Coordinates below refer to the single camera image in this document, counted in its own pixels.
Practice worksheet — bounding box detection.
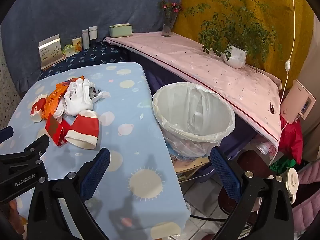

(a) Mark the pink cloth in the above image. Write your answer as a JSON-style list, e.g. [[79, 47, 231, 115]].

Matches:
[[104, 31, 282, 148]]

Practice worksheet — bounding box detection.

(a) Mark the bin with white plastic liner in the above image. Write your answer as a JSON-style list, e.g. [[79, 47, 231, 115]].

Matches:
[[152, 82, 236, 157]]

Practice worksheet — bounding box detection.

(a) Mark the pink electric device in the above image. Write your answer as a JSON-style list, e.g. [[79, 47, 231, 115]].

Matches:
[[280, 79, 315, 125]]

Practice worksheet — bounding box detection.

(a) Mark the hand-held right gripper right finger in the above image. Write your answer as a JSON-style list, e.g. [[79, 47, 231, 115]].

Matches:
[[210, 147, 297, 240]]

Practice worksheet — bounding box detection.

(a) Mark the white card box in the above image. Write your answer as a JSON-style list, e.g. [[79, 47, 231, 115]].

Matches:
[[38, 34, 63, 70]]

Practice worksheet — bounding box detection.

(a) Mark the white cable with switch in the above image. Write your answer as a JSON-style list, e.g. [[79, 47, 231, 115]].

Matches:
[[280, 0, 298, 107]]

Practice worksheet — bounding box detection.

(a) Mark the potted green plant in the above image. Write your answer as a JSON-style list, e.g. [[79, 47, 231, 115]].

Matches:
[[185, 0, 283, 70]]

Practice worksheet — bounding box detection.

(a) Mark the green tissue box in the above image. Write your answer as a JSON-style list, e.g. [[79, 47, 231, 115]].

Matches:
[[109, 23, 133, 38]]

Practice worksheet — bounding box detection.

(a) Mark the green packet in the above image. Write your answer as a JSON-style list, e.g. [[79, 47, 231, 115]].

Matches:
[[62, 44, 75, 58]]

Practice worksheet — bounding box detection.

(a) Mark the blue curtain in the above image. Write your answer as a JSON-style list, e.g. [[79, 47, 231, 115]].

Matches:
[[0, 0, 183, 93]]

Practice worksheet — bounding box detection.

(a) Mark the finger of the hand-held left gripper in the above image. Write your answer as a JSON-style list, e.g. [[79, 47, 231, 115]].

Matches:
[[0, 134, 50, 173], [0, 126, 14, 144]]

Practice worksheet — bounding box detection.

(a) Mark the navy printed cloth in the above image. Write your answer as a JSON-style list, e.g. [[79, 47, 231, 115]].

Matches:
[[40, 41, 140, 79]]

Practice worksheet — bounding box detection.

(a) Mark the white paper towel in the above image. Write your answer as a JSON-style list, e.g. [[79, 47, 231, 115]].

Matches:
[[64, 78, 95, 117]]

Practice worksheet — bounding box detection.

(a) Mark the light blue printed tablecloth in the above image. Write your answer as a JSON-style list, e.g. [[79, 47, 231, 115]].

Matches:
[[5, 61, 192, 240]]

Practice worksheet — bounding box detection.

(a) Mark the red and white paper cup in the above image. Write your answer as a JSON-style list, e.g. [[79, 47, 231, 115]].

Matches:
[[30, 94, 49, 123], [64, 112, 100, 149]]

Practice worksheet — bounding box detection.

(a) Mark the pink quilted jacket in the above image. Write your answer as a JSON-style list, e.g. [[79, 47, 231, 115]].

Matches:
[[291, 160, 320, 233]]

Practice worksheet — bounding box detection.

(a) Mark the red cloth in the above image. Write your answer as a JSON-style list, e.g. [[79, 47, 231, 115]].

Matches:
[[278, 117, 303, 165]]

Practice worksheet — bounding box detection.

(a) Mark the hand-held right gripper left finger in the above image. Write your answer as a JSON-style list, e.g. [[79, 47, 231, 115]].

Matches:
[[26, 147, 112, 240]]

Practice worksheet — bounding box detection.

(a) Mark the red paper packet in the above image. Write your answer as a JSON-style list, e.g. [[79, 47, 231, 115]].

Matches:
[[45, 114, 73, 147]]

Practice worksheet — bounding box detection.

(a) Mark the yellow printed can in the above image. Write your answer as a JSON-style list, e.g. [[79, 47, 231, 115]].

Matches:
[[72, 37, 83, 53]]

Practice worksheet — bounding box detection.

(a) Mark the dark red stool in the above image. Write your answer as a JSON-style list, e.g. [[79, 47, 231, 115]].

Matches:
[[217, 150, 278, 214]]

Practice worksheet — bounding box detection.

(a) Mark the white suction disc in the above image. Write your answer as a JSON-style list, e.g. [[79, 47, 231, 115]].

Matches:
[[285, 167, 299, 203]]

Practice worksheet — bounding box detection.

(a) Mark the tall white bottle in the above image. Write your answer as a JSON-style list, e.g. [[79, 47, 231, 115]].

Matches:
[[82, 29, 90, 50]]

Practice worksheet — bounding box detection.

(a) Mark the orange snack bag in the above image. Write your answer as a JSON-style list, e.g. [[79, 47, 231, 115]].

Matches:
[[41, 75, 87, 120]]

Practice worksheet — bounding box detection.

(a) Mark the green cloth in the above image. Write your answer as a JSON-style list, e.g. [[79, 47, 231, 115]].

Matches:
[[270, 157, 297, 174]]

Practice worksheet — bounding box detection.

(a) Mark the glass vase with flowers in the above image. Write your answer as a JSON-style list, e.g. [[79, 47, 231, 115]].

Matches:
[[157, 0, 183, 37]]

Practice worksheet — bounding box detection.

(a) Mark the wooden frame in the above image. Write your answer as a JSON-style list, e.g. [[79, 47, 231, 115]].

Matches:
[[174, 159, 211, 175]]

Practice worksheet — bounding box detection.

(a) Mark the white glove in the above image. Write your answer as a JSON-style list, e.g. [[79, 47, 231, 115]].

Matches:
[[90, 91, 111, 105]]

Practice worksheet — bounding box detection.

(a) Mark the black floor cable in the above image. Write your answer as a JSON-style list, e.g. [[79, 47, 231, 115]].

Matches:
[[189, 212, 232, 222]]

